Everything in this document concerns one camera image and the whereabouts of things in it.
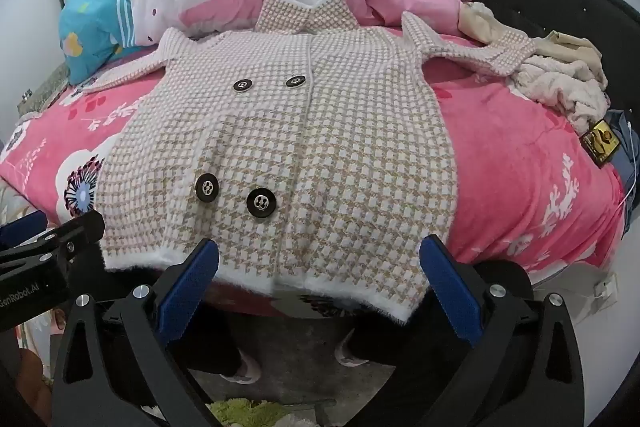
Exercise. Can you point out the beige white houndstooth coat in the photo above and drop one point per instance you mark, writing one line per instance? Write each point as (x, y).
(300, 132)

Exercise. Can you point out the white pink sneaker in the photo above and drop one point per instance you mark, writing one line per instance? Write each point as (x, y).
(245, 369)
(352, 354)

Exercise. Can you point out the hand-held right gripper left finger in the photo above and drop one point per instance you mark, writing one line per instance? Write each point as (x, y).
(192, 287)

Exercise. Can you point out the green fluffy rug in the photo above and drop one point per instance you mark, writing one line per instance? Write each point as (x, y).
(260, 414)

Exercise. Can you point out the pink floral bed blanket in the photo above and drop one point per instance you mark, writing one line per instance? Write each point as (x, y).
(500, 157)

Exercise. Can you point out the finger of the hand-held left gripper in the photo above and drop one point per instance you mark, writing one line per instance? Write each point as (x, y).
(80, 229)
(20, 229)

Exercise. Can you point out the blue denim garment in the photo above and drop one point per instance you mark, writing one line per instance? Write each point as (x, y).
(627, 157)

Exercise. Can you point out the beige smooth garment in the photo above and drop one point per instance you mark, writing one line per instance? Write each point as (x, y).
(480, 24)

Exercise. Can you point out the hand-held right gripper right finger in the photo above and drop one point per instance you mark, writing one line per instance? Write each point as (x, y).
(450, 292)

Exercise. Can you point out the grey lace cloth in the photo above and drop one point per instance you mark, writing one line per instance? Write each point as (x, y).
(42, 89)

